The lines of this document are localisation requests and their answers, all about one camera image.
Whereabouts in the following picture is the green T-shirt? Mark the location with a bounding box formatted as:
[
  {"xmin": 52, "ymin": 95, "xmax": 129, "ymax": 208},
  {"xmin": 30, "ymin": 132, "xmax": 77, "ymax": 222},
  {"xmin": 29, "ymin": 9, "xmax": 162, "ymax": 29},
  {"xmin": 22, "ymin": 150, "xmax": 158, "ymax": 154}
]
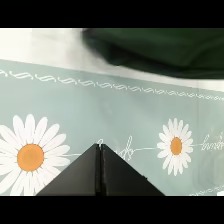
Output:
[{"xmin": 81, "ymin": 28, "xmax": 224, "ymax": 80}]

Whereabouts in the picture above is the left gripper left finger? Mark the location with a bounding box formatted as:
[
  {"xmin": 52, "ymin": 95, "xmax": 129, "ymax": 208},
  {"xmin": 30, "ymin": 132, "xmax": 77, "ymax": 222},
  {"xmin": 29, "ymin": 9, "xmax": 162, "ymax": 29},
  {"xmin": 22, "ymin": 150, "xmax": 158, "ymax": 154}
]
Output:
[{"xmin": 36, "ymin": 143, "xmax": 101, "ymax": 197}]

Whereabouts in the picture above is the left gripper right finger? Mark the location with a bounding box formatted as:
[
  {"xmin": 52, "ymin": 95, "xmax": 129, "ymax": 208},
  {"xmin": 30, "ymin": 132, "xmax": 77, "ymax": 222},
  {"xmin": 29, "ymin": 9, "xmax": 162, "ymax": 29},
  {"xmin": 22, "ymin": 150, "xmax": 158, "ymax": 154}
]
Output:
[{"xmin": 99, "ymin": 143, "xmax": 166, "ymax": 197}]

